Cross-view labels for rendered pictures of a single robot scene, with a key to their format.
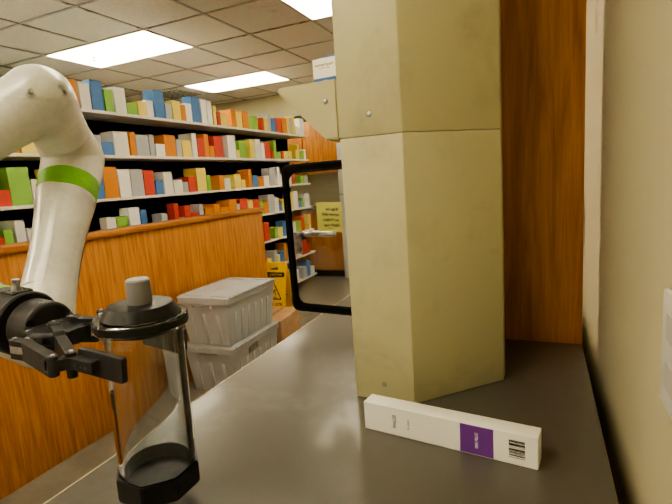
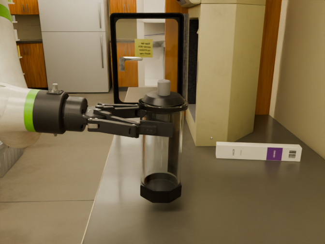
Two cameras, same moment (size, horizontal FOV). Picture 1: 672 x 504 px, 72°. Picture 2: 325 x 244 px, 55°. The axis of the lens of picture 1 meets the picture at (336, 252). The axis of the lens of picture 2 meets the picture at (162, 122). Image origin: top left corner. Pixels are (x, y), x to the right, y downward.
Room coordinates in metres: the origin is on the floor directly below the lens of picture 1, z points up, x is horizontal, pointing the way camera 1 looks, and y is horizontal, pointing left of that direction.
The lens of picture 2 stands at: (-0.04, 0.53, 1.37)
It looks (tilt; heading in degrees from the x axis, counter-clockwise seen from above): 18 degrees down; 334
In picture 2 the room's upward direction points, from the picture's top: straight up
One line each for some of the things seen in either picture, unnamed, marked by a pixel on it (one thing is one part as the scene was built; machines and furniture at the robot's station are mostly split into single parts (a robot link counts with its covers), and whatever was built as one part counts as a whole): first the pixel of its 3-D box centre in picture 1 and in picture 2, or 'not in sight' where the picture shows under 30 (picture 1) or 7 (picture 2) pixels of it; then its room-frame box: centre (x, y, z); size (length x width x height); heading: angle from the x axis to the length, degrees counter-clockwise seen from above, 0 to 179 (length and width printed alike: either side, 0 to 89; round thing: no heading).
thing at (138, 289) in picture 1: (140, 305); (163, 95); (0.55, 0.24, 1.21); 0.09 x 0.09 x 0.07
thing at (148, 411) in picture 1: (150, 396); (161, 146); (0.55, 0.24, 1.09); 0.11 x 0.11 x 0.21
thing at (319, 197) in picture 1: (335, 239); (147, 62); (1.19, 0.00, 1.19); 0.30 x 0.01 x 0.40; 59
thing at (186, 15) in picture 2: not in sight; (185, 63); (1.10, -0.14, 1.19); 0.03 x 0.02 x 0.39; 156
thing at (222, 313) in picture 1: (230, 309); not in sight; (3.16, 0.76, 0.49); 0.60 x 0.42 x 0.33; 156
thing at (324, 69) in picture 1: (330, 76); not in sight; (0.94, -0.01, 1.54); 0.05 x 0.05 x 0.06; 62
